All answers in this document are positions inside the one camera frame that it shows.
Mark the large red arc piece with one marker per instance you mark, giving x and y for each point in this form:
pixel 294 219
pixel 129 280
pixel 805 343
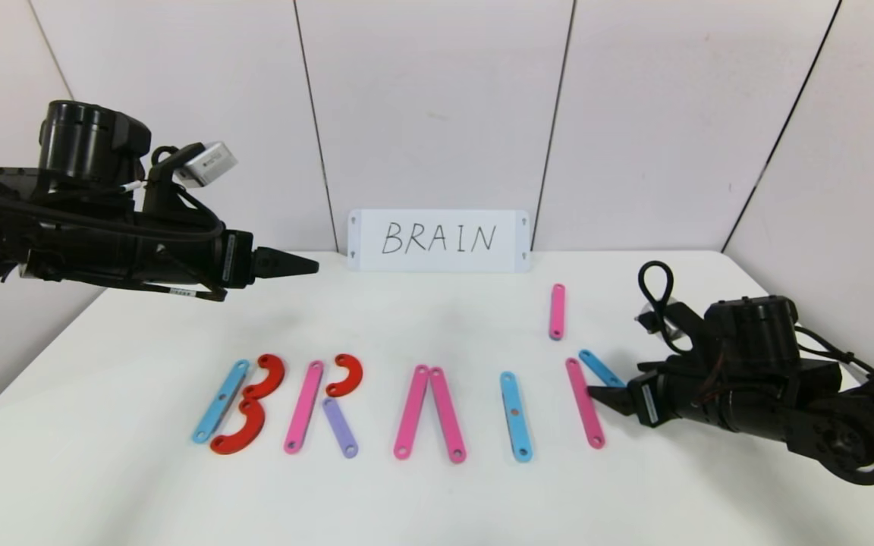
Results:
pixel 243 441
pixel 276 375

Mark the medium blue bar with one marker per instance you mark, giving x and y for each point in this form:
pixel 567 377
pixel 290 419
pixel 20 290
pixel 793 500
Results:
pixel 600 368

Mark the small red arc piece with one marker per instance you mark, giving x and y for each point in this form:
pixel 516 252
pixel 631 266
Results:
pixel 353 377

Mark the light blue flat bar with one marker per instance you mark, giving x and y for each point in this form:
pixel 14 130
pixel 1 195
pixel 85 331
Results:
pixel 517 432
pixel 218 403

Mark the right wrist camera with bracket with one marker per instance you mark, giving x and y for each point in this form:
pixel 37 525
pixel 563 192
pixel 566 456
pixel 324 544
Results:
pixel 680 318

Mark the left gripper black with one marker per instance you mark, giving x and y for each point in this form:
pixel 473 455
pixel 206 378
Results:
pixel 237 259

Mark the short purple bar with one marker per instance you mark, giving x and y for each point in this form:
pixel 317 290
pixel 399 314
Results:
pixel 341 428

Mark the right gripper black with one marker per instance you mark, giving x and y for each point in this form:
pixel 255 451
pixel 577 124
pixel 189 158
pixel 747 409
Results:
pixel 647 402

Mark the white BRAIN word card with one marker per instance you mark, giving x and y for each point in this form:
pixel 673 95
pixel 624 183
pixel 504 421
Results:
pixel 365 241

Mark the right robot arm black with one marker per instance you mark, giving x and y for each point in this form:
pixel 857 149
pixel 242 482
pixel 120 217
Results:
pixel 748 379

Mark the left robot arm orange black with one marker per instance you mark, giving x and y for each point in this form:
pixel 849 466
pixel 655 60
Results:
pixel 73 246

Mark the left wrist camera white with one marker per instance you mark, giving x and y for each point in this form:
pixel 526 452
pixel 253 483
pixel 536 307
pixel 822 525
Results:
pixel 208 163

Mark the pink bar with holes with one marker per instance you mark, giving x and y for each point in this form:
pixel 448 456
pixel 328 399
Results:
pixel 585 406
pixel 557 311
pixel 412 412
pixel 447 415
pixel 304 408

